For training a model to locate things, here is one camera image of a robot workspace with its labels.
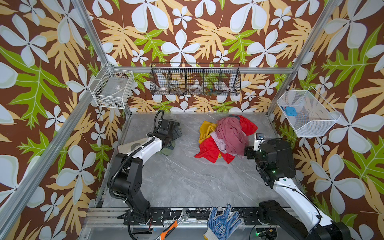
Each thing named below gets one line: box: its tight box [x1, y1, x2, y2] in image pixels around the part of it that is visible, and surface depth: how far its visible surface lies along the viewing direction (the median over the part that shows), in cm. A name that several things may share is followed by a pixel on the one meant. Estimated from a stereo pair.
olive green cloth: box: [157, 140, 176, 156], surface depth 97 cm
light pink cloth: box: [210, 131, 234, 156], surface depth 95 cm
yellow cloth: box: [198, 120, 218, 145], surface depth 103 cm
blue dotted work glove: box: [203, 203, 243, 240], surface depth 73 cm
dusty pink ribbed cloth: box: [216, 116, 249, 156], surface depth 92 cm
